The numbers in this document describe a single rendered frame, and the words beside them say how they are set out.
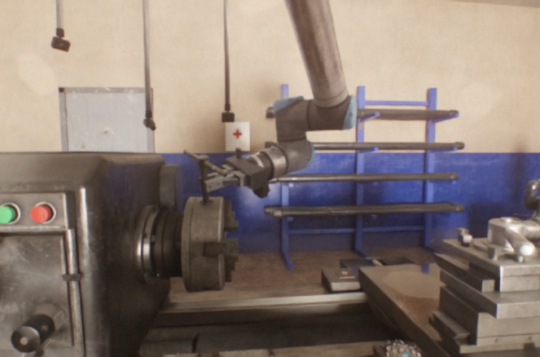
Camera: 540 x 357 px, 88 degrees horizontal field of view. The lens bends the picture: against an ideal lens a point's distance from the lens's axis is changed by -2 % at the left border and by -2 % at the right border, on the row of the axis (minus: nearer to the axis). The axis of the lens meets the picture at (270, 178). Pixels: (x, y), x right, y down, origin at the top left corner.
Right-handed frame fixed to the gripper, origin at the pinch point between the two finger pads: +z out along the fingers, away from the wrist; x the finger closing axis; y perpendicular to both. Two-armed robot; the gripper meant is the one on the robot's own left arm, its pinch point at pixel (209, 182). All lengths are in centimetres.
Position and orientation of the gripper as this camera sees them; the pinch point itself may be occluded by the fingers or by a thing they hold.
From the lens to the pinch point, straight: 74.6
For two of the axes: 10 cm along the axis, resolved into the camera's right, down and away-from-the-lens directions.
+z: -7.9, 2.7, -5.5
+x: 6.2, 3.3, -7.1
